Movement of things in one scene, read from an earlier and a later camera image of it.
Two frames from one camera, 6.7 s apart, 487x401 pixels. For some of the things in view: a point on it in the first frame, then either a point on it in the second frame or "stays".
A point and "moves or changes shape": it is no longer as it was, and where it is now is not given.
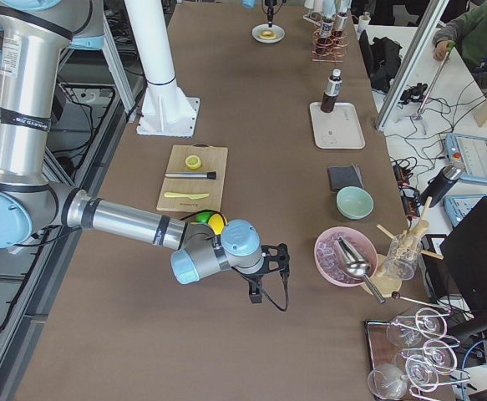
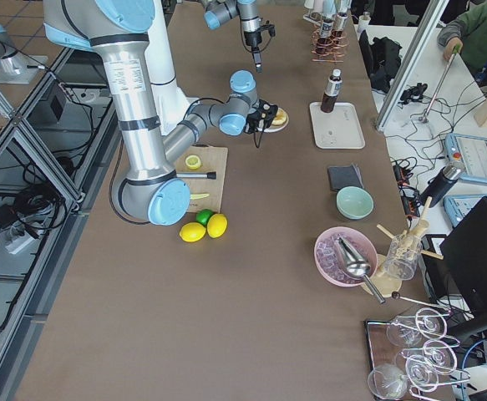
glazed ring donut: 267,34 moves or changes shape
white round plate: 265,33 -> 274,129
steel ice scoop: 354,263 stays
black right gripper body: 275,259 -> 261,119
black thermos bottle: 438,185 stays
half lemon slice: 193,162 stays
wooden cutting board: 213,159 stays
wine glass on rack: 405,332 stays
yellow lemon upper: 216,222 stays
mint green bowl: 354,203 stays
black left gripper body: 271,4 -> 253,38
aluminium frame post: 413,58 stays
